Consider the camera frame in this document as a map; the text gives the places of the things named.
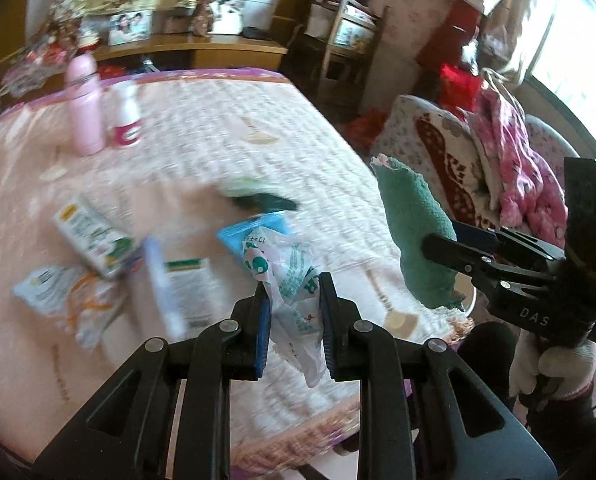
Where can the pink bottle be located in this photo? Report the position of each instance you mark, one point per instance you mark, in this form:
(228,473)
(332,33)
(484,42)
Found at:
(84,95)

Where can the white pill bottle magenta label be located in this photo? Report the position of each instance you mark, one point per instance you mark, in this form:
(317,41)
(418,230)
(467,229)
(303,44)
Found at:
(126,113)

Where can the white gloved hand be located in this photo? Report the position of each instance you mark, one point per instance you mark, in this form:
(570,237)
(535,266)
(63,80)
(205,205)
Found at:
(575,367)

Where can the white green plastic wrapper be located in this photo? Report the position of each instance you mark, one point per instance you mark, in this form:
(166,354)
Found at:
(285,267)

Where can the red cushion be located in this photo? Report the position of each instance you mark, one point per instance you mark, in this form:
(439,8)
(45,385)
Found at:
(458,89)

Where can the white green medicine box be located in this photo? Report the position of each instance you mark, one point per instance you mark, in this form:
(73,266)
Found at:
(195,291)

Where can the white tablet box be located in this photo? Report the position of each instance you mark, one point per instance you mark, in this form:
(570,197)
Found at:
(151,293)

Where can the wooden chair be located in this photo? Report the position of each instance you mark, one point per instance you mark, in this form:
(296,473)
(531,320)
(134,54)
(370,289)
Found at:
(341,38)

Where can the green white carton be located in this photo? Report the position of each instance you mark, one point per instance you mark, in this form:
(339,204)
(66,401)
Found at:
(98,241)

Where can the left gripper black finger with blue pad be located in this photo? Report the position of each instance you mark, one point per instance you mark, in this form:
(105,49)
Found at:
(424,413)
(165,412)

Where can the dark green wrapper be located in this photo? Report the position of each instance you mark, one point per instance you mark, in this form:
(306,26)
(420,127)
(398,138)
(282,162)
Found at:
(255,195)

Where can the pink patterned garment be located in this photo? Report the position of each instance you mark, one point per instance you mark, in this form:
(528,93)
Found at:
(524,189)

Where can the green towel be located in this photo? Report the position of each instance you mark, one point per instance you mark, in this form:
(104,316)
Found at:
(412,214)

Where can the pink quilted table cover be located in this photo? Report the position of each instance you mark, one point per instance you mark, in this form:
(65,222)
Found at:
(199,130)

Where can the wooden cabinet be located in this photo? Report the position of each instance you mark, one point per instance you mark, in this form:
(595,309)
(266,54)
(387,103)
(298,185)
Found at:
(31,72)

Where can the framed photo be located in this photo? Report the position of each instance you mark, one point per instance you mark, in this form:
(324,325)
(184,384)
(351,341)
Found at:
(129,27)

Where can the white bucket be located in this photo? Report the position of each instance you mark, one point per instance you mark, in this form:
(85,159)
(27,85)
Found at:
(464,286)

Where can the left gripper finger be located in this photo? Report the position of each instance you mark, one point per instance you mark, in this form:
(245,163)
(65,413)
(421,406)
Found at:
(481,267)
(512,245)

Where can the white orange snack bag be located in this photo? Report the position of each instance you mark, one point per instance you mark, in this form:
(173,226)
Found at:
(73,298)

